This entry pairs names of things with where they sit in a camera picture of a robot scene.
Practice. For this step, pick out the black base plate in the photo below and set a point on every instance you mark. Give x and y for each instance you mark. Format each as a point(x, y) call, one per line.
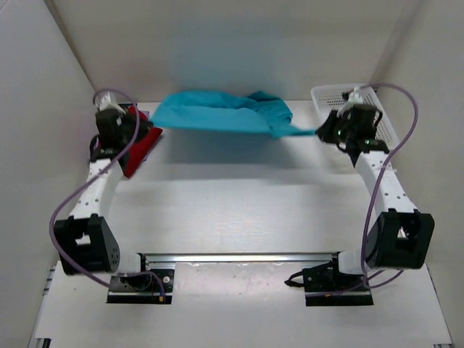
point(329, 288)
point(142, 290)

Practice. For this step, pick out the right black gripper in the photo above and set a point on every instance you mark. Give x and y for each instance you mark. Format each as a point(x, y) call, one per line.
point(326, 133)

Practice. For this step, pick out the purple t-shirt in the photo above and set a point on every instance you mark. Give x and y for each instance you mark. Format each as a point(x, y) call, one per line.
point(145, 113)

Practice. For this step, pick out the white plastic basket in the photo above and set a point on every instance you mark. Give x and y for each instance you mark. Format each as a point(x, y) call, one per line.
point(328, 97)

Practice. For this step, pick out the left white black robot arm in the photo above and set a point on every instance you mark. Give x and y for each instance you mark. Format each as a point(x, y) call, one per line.
point(87, 241)

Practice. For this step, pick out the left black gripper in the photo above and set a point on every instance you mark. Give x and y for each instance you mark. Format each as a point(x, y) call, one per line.
point(143, 130)

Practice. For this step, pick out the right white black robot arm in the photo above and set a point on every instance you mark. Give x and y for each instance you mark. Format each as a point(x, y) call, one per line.
point(396, 234)

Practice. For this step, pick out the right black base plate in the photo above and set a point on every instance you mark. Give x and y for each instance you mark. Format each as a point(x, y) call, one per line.
point(329, 288)

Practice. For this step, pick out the teal t-shirt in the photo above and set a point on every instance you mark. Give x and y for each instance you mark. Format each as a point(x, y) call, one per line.
point(257, 113)

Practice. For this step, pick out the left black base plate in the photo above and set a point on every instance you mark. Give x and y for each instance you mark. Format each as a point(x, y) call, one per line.
point(142, 290)

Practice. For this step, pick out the red t-shirt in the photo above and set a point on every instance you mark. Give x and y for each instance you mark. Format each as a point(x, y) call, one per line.
point(139, 151)

